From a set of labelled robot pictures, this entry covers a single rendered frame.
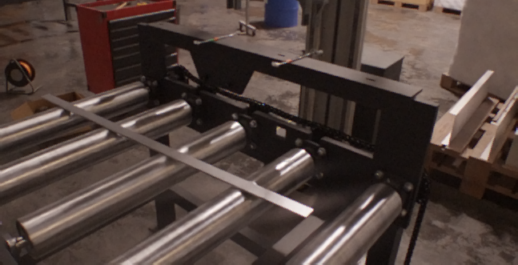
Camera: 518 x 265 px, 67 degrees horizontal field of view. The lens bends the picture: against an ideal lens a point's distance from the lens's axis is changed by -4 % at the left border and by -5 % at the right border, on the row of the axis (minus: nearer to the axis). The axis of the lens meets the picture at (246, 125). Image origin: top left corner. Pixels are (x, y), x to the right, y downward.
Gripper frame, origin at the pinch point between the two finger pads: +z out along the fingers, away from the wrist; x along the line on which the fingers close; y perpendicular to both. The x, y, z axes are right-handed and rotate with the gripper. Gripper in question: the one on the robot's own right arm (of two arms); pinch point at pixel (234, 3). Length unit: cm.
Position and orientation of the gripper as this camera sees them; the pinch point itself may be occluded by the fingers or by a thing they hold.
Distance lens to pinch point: 162.9
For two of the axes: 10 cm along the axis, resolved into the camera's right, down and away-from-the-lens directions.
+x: -7.5, -3.1, 5.9
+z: -0.2, 8.9, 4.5
